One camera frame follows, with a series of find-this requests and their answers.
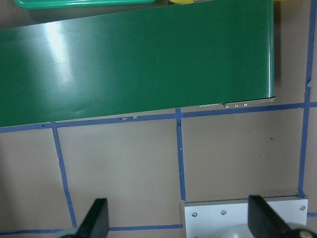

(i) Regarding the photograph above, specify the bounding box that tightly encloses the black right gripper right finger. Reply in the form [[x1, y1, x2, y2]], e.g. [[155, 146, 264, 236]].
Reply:
[[248, 195, 305, 238]]

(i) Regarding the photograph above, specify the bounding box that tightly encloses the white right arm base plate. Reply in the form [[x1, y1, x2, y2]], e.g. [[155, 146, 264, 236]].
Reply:
[[184, 196, 309, 238]]

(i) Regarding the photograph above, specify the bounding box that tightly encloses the green plastic tray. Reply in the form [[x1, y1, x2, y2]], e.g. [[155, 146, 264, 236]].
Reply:
[[14, 0, 155, 10]]

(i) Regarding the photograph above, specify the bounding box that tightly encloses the green conveyor belt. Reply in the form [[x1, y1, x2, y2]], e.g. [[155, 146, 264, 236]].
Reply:
[[0, 0, 274, 127]]

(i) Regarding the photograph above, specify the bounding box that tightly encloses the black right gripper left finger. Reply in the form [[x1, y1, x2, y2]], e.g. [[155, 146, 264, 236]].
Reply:
[[76, 198, 109, 238]]

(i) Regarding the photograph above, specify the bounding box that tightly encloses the yellow plastic tray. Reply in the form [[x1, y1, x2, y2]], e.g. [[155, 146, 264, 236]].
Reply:
[[169, 0, 195, 4]]

